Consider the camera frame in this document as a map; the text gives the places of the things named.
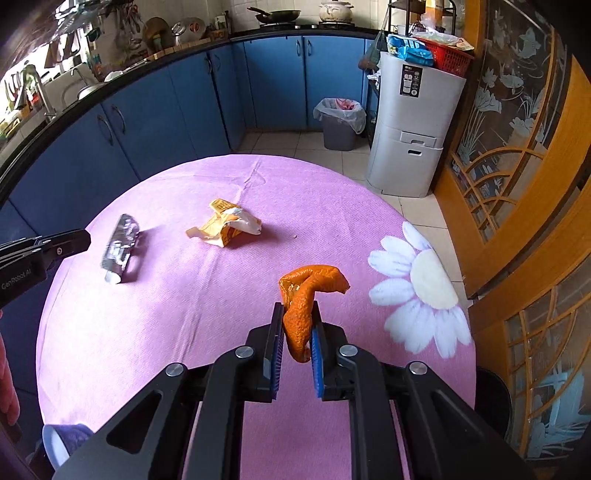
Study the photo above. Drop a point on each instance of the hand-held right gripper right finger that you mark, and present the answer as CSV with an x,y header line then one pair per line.
x,y
316,360

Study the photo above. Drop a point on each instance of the red plastic basket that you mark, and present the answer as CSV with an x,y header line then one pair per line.
x,y
445,53

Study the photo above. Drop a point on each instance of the round metal pot lid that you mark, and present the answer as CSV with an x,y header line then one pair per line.
x,y
187,25

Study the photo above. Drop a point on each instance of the person's left forearm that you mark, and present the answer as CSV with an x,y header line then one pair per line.
x,y
7,378

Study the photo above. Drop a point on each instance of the orange peel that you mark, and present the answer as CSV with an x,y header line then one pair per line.
x,y
304,295

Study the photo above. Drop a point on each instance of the white plastic storage cabinet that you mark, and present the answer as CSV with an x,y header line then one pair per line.
x,y
406,129

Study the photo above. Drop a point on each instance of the silver foil tube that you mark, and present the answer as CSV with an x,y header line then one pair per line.
x,y
121,249

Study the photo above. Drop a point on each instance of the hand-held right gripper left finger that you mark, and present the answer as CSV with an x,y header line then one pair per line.
x,y
277,350

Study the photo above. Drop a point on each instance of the black kitchen countertop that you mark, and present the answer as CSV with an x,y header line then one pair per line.
x,y
300,31

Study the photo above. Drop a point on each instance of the black frying pan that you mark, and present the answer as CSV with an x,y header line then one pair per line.
x,y
277,16

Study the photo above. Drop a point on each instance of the wooden cutting board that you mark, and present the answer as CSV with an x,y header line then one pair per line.
x,y
154,30

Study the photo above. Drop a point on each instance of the white cooking pot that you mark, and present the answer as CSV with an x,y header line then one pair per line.
x,y
334,10

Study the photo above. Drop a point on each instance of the wooden glass door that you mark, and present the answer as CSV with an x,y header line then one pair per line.
x,y
498,161
549,346

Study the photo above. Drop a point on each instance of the purple and white cup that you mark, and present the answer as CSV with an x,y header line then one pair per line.
x,y
60,443

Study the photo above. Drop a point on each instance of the blue kitchen cabinets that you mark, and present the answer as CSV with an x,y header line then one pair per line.
x,y
277,83

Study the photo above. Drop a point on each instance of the black metal rack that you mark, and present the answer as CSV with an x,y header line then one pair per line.
x,y
392,18

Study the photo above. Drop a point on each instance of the grey waste bin with liner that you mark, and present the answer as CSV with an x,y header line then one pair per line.
x,y
339,122

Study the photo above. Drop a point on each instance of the metal sink faucet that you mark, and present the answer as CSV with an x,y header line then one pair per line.
x,y
39,90

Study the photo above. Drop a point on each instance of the yellow crumpled wrapper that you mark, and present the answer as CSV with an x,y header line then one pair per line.
x,y
226,224

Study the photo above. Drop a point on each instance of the black round stool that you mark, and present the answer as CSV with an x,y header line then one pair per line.
x,y
489,401

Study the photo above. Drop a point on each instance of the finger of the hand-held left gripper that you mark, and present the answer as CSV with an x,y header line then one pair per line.
x,y
67,243

